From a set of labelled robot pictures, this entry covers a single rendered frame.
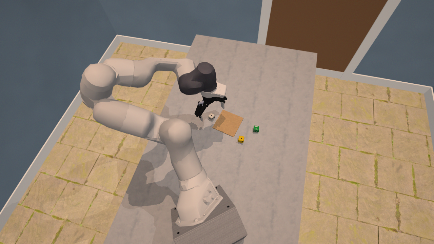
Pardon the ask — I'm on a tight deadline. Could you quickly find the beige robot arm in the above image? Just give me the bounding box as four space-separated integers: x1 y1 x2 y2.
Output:
80 57 226 227

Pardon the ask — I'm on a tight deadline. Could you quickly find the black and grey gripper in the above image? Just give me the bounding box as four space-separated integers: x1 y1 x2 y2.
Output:
195 96 227 122

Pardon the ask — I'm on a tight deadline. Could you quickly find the tan square mat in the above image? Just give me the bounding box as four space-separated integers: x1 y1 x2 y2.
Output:
212 110 244 137

